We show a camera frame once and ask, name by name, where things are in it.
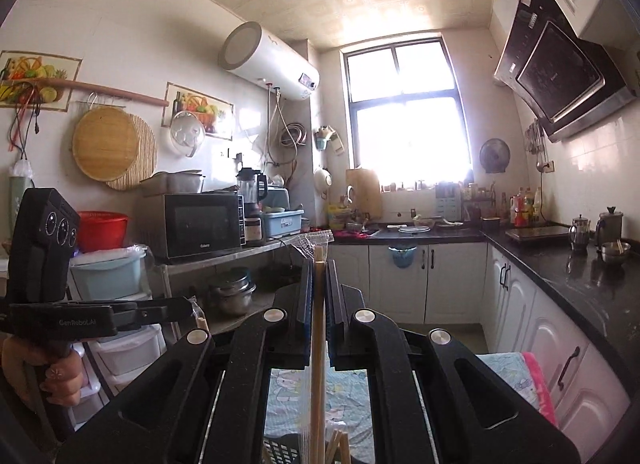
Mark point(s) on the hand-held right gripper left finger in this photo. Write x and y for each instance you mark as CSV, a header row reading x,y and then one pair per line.
x,y
306,314

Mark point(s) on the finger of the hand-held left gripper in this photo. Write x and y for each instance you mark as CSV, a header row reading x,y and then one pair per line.
x,y
160,314

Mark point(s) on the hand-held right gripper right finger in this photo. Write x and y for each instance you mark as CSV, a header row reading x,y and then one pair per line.
x,y
332,314

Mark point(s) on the green plastic utensil holder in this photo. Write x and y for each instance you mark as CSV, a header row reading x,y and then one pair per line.
x,y
282,451

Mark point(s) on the person's left hand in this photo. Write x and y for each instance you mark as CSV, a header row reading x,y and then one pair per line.
x,y
65,379

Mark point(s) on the plastic drawer unit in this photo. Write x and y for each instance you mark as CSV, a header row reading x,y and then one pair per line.
x,y
125,354

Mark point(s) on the light blue plastic basin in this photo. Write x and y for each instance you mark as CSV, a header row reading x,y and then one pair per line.
x,y
107,274

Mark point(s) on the red plastic basin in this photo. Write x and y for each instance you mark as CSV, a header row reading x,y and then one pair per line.
x,y
102,231

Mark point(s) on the steel cooking pot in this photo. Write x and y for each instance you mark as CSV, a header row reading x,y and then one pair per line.
x,y
232,294

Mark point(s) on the metal shelf rack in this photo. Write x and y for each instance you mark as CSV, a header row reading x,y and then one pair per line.
x,y
225,256

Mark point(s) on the blue hanging bin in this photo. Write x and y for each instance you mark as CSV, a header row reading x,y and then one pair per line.
x,y
402,256

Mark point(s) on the printed light blue tablecloth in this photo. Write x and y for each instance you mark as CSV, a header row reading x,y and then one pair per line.
x,y
345,404

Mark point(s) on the black microwave oven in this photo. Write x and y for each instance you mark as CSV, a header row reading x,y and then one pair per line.
x,y
195,224

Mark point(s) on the wooden cutting board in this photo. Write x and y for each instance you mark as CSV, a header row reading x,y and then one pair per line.
x,y
365,191

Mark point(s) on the round bamboo board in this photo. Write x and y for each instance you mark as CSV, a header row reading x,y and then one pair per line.
x,y
105,144

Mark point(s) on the white round plastic scoop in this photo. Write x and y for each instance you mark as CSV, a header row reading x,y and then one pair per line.
x,y
323,184

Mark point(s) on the steel tray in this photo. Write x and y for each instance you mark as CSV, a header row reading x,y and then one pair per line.
x,y
172,183

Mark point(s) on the wrapped bamboo chopstick pair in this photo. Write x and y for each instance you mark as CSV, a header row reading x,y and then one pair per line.
x,y
342,449

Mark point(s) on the black blender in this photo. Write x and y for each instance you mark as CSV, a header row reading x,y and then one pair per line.
x,y
250,189

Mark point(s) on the round woven mat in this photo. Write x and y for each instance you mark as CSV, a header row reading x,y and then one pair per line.
x,y
147,154

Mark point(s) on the light blue spice rack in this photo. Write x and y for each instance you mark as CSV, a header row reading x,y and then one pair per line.
x,y
447,199

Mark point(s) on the wooden rolling pin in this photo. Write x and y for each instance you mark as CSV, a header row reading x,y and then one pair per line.
x,y
125,95

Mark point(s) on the glass pot lid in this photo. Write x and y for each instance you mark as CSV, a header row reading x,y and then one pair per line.
x,y
187,134

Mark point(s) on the kitchen window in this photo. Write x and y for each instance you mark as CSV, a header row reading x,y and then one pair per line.
x,y
400,109

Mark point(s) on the group of condiment bottles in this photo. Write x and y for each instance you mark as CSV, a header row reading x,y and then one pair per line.
x,y
522,209

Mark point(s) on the black induction cooker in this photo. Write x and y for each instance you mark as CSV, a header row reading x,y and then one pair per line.
x,y
537,234

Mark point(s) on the pink fleece blanket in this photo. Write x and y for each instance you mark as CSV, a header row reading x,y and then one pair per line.
x,y
540,389

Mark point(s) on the white electric water heater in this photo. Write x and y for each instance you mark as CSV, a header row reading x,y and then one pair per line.
x,y
265,59

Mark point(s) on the small steel french press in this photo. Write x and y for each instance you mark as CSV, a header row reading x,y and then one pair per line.
x,y
580,234

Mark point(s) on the black kitchen countertop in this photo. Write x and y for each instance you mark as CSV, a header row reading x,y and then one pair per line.
x,y
590,274

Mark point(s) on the hanging steel ladles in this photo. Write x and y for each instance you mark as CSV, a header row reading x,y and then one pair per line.
x,y
536,144

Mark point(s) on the large steel french press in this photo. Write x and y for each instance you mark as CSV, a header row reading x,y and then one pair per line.
x,y
607,226

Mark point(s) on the small steel bowl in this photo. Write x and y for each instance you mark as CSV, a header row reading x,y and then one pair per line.
x,y
615,253

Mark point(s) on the black range hood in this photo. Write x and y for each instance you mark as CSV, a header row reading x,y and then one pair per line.
x,y
555,69

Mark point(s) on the large fruit wall poster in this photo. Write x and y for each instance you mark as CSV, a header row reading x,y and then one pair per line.
x,y
30,74

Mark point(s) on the round wall fan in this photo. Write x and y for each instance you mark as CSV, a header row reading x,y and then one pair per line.
x,y
495,156

